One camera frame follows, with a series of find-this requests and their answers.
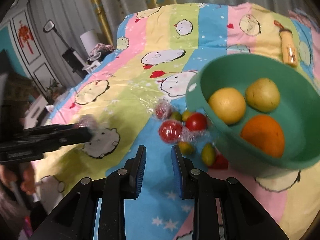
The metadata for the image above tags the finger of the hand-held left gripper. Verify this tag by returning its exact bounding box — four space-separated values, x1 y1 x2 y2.
42 124 92 153

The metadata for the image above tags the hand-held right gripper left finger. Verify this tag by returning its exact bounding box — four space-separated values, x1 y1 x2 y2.
32 145 147 240

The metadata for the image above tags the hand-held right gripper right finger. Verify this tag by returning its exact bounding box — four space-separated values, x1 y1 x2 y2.
171 144 288 240

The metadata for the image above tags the red tomato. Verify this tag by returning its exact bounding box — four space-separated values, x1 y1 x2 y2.
185 112 208 132
159 120 184 144
154 104 173 120

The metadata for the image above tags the yellow citrus fruit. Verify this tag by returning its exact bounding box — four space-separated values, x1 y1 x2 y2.
208 87 247 125

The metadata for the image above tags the orange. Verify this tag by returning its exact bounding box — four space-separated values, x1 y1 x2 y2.
240 115 285 158

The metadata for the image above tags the yellow-green pear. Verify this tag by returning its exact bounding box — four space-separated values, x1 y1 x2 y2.
245 78 280 112

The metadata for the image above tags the green plastic basin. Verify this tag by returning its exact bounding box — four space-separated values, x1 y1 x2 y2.
185 54 320 179

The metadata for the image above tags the person's left hand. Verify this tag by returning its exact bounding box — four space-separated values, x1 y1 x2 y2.
19 164 37 195

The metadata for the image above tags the white low cabinet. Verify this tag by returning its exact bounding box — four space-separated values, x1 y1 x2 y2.
26 96 54 127

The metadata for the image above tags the potted green plant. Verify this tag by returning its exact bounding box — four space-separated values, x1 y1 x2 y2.
46 79 62 103

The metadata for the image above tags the black and white bag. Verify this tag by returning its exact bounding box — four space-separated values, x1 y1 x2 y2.
86 54 105 72

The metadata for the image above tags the black box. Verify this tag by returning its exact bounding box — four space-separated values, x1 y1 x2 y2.
62 47 85 73

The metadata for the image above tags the pink patterned cloth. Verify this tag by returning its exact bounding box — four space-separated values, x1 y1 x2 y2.
91 43 115 56

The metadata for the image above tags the black phone holder stand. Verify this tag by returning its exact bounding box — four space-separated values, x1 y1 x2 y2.
43 21 75 55

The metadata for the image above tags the white panelled wardrobe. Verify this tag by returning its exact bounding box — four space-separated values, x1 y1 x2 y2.
5 0 85 98

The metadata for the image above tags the striped cartoon printed blanket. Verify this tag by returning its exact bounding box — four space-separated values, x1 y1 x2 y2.
34 2 320 240

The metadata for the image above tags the yellow bear print bottle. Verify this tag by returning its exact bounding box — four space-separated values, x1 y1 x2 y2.
274 20 298 67

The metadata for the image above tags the red knot wall decoration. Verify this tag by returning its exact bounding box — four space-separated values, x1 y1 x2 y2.
18 22 35 54

